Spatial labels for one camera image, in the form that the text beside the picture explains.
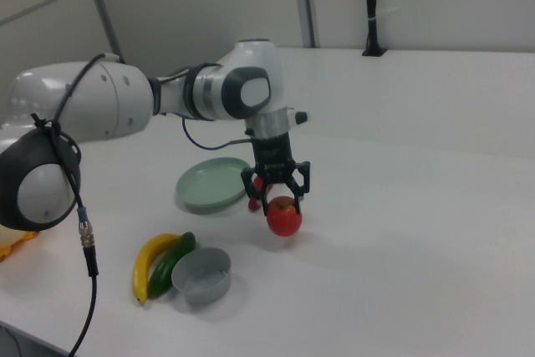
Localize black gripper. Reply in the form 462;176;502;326
241;132;312;217

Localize red apple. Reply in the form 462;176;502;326
265;195;303;238

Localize red chili pepper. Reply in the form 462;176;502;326
247;176;265;212

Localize pale green plate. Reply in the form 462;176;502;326
175;156;248;213

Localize grey metal bowl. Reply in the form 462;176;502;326
171;247;232;305

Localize green cucumber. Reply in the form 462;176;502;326
148;231;196;300

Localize yellow banana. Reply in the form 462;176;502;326
132;232;181;307

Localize orange plush toy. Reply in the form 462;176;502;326
0;222;41;264

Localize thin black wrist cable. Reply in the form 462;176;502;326
181;117;255;150

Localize thin black floor cable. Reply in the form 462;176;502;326
0;322;23;357

